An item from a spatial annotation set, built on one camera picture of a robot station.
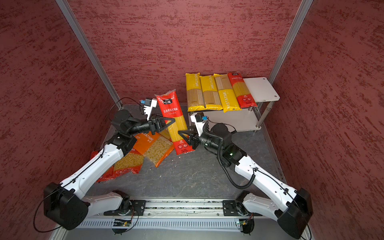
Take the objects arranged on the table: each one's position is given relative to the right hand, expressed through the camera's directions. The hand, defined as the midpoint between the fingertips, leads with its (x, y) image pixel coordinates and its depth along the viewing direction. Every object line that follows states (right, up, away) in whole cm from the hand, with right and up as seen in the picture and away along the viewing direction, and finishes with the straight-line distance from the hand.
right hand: (179, 134), depth 64 cm
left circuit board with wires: (-31, -45, +9) cm, 56 cm away
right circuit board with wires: (+33, -45, +7) cm, 57 cm away
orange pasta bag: (-20, -12, +30) cm, 38 cm away
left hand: (-2, +5, -1) cm, 6 cm away
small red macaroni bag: (-31, -19, +21) cm, 42 cm away
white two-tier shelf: (+44, +20, +15) cm, 50 cm away
